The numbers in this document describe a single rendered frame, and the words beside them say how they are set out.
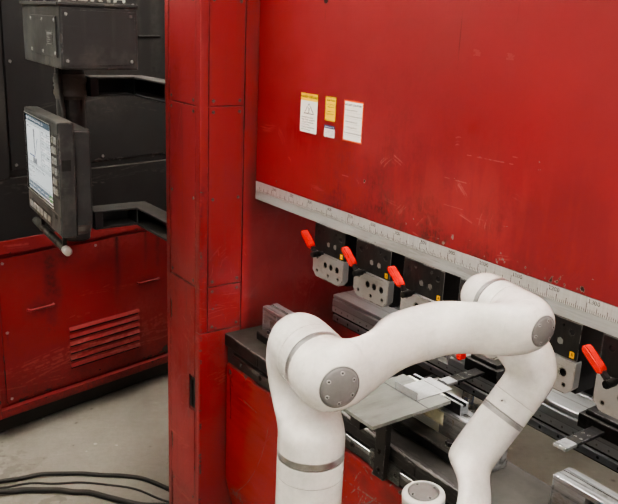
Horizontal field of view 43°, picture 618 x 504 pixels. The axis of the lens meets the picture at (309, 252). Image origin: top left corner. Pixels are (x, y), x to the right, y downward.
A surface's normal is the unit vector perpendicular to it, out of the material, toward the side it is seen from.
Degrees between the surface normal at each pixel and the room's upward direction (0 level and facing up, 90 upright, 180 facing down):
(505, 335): 94
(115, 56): 90
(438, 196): 90
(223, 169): 90
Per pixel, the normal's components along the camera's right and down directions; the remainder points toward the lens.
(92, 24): 0.52, 0.26
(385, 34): -0.81, 0.13
